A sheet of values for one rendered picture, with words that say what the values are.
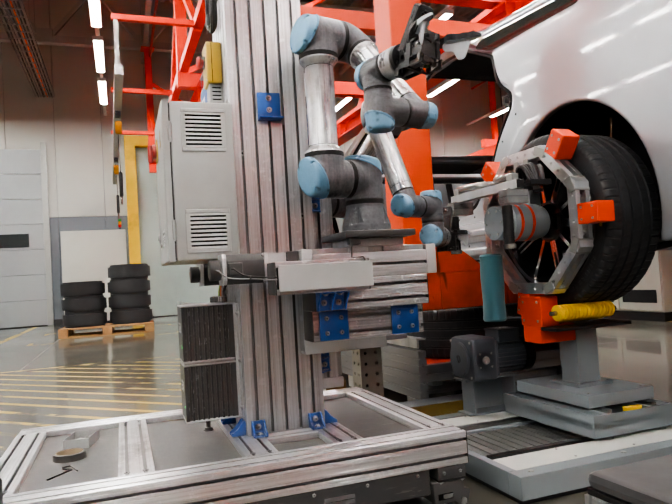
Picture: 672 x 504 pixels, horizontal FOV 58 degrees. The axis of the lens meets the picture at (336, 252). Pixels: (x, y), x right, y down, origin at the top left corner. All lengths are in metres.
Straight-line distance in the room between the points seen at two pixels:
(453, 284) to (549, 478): 1.03
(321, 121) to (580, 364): 1.36
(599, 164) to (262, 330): 1.26
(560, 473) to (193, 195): 1.36
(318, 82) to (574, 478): 1.40
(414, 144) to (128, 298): 8.00
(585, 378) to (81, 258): 11.37
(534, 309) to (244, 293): 1.10
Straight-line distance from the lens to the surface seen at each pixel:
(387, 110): 1.60
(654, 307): 7.35
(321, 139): 1.79
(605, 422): 2.33
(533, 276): 2.56
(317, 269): 1.61
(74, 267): 12.98
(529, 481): 1.97
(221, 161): 1.86
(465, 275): 2.76
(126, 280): 10.26
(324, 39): 1.86
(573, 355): 2.51
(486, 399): 2.80
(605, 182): 2.25
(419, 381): 2.79
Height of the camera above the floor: 0.69
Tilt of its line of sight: 2 degrees up
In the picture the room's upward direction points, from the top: 4 degrees counter-clockwise
